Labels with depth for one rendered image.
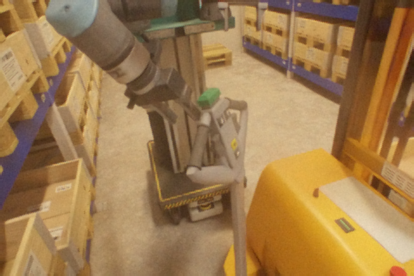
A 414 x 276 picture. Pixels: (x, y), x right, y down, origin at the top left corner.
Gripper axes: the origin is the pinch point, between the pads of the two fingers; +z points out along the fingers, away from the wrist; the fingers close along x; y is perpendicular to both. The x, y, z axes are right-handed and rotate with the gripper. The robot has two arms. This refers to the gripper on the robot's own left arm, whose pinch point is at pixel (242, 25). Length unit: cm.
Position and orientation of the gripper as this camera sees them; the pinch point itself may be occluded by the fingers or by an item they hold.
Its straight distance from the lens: 120.9
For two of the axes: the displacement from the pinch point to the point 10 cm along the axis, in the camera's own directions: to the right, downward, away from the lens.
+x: 9.9, -0.4, 1.1
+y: 1.1, 1.3, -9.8
